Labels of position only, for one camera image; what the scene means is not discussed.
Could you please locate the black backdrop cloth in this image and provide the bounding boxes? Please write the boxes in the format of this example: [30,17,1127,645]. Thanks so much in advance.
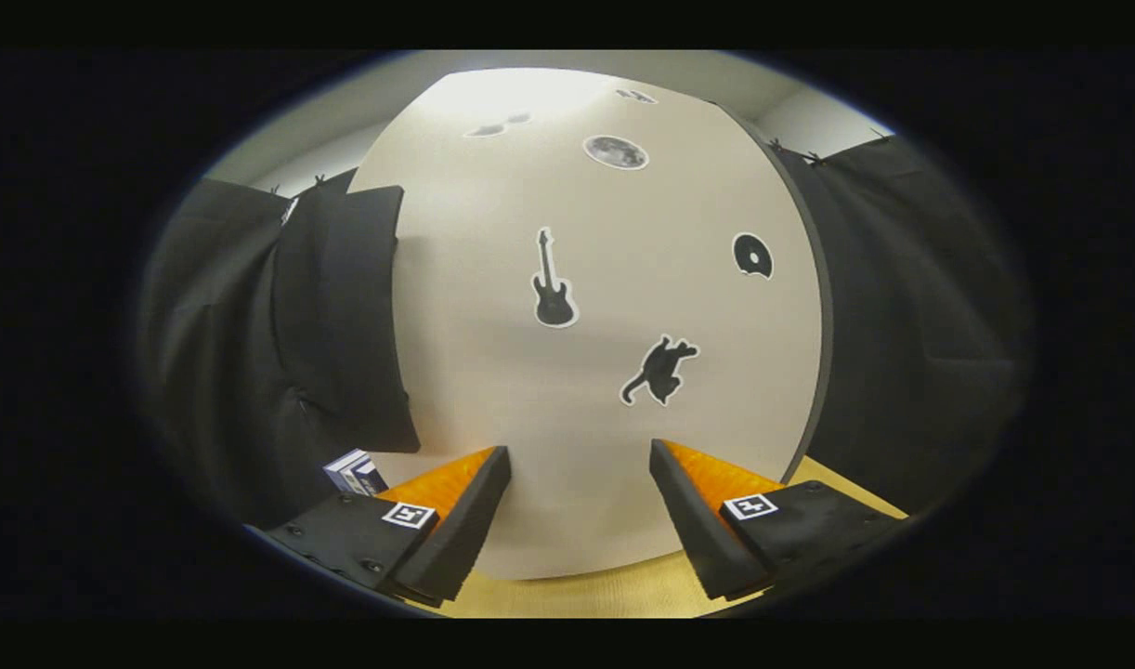
[138,135,1033,531]

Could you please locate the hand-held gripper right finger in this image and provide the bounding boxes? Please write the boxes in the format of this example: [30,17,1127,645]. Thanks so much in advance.
[648,439,906,603]

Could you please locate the white cabinet door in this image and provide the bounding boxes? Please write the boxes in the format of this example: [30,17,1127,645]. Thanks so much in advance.
[349,67,828,582]

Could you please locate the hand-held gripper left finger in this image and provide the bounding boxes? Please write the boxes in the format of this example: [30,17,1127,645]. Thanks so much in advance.
[264,445,513,609]

